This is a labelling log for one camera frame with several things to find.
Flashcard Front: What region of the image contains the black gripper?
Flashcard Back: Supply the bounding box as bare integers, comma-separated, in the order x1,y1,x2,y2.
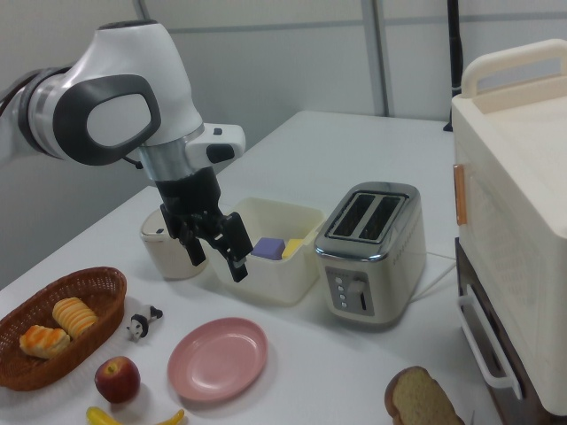
154,170,255,283

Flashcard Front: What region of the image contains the brown-crusted bread slice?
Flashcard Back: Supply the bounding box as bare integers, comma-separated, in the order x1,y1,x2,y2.
384,366,466,425

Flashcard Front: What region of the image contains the long striped bread roll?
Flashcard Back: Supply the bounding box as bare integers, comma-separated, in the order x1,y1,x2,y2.
51,297,99,340

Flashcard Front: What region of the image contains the cream chrome two-slot toaster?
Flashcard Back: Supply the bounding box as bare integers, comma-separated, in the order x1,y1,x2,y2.
313,181,427,331

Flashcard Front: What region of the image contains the orange glazed bread bun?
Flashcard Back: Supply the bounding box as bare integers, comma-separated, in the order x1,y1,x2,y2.
19,325,72,359

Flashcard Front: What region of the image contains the purple cube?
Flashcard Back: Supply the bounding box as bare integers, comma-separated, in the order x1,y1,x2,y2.
251,236,285,261

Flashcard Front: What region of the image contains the cream lidded trash can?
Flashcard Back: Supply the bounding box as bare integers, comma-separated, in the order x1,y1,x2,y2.
140,207,209,280

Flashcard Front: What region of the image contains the cream plastic storage box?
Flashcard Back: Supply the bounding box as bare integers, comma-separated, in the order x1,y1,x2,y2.
207,197,326,306

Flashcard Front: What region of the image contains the yellow cube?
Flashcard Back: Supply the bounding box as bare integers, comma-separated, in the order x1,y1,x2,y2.
281,238,306,259

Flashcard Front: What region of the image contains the panda figurine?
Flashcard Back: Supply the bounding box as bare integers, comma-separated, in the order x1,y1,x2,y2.
126,305,164,343

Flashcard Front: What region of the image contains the pink plate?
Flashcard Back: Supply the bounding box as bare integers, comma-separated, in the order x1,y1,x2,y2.
167,317,268,403

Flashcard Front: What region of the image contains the brown wicker basket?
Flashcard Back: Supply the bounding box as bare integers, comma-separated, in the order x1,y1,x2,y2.
0,266,128,392

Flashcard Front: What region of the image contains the red apple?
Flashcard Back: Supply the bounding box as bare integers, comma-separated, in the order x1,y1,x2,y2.
94,356,142,405

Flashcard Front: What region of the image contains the yellow banana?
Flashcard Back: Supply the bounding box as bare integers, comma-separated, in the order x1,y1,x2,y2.
85,406,186,425

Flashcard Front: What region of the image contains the cream and brown toy oven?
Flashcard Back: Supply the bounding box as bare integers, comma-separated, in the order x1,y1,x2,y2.
450,38,567,425

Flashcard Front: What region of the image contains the white toaster power cable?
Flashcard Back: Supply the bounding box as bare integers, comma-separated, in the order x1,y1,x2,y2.
409,251,458,305

